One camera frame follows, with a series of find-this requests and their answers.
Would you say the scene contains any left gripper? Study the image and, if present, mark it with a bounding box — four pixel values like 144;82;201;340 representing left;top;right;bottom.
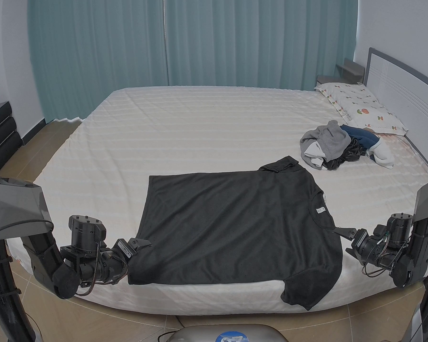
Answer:
99;238;153;283

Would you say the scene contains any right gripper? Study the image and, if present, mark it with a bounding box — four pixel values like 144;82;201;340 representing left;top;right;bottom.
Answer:
333;227;389;267

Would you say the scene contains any black T-shirt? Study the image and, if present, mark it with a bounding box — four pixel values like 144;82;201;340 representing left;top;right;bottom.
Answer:
127;156;344;311

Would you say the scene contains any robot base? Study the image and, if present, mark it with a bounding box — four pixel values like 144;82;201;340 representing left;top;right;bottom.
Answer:
166;324;284;342

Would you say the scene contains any pile of clothes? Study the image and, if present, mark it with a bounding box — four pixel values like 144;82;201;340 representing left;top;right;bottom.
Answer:
300;120;396;172

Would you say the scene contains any bed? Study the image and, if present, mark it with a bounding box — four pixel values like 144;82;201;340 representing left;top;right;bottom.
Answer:
18;47;428;316

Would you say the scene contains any white printed pillow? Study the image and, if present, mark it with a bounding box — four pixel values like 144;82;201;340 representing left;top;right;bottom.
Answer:
314;82;409;136

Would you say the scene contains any grey bedside table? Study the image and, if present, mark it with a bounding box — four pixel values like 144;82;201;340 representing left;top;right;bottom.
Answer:
316;58;365;86

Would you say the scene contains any black chest of drawers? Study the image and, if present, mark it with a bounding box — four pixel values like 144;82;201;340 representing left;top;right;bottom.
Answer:
0;101;24;175

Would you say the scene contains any blue-green curtain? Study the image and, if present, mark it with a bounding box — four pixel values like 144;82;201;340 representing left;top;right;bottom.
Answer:
27;0;359;124

